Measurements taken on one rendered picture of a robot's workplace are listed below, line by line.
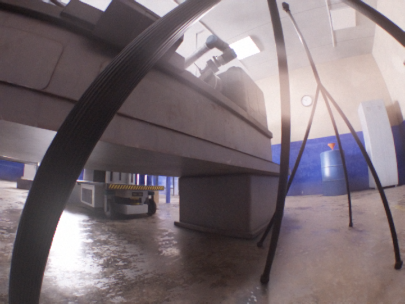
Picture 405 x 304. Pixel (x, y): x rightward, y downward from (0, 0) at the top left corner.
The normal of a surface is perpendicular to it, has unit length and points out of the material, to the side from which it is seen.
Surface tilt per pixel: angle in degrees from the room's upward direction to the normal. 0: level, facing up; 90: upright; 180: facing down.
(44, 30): 90
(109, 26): 141
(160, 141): 90
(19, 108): 90
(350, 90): 90
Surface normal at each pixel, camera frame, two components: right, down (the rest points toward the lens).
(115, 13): 0.49, 0.68
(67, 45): 0.77, -0.12
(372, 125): -0.63, -0.15
